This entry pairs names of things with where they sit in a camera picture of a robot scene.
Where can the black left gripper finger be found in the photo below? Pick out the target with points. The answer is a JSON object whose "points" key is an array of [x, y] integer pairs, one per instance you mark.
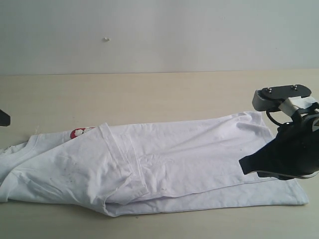
{"points": [[5, 119]]}

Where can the white t-shirt red lettering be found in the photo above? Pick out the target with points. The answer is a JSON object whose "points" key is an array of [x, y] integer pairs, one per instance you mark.
{"points": [[146, 168]]}

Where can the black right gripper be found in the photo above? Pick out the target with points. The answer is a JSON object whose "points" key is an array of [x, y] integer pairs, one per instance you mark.
{"points": [[294, 153]]}

